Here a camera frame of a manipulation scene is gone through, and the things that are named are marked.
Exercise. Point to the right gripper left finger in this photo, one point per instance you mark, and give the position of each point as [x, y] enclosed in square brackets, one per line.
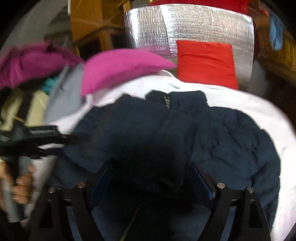
[49, 219]

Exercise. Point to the navy blue padded jacket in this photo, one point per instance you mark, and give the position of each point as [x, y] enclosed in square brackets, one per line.
[151, 143]

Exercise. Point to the person's left hand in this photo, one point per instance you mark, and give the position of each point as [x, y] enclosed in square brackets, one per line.
[22, 188]

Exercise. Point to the teal garment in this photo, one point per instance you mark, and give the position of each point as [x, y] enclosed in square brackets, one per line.
[49, 84]

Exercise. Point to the grey garment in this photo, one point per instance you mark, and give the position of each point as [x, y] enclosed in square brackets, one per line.
[64, 97]

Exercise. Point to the purple fleece garment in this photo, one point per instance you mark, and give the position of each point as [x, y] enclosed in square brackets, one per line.
[35, 61]

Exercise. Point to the white pink bed blanket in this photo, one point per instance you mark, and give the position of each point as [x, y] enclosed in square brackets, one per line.
[264, 113]

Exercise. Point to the magenta pillow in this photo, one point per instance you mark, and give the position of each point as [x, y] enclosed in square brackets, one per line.
[110, 68]

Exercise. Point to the brown wooden pillar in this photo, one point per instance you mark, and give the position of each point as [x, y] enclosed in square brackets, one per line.
[97, 20]

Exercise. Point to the red pillow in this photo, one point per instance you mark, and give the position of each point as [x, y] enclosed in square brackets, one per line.
[206, 63]

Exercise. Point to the wicker basket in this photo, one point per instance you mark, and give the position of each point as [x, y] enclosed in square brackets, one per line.
[279, 62]

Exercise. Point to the silver foil insulation panel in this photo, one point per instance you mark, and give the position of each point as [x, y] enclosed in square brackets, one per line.
[157, 29]

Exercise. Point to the blue cloth in basket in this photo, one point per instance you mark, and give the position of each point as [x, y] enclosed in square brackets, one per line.
[276, 29]

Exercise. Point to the red cloth on railing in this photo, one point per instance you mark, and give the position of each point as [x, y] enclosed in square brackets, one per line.
[239, 6]

